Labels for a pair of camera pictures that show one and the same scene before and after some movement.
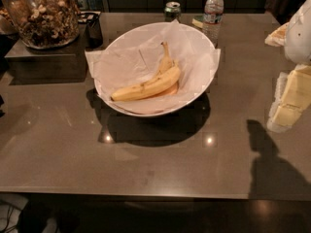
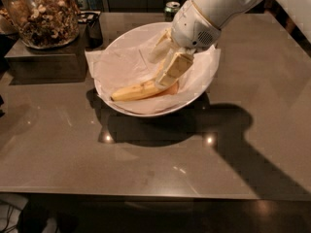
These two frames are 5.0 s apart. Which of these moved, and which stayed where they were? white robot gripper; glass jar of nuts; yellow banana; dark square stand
Moved: white robot gripper
Stayed: glass jar of nuts; dark square stand; yellow banana
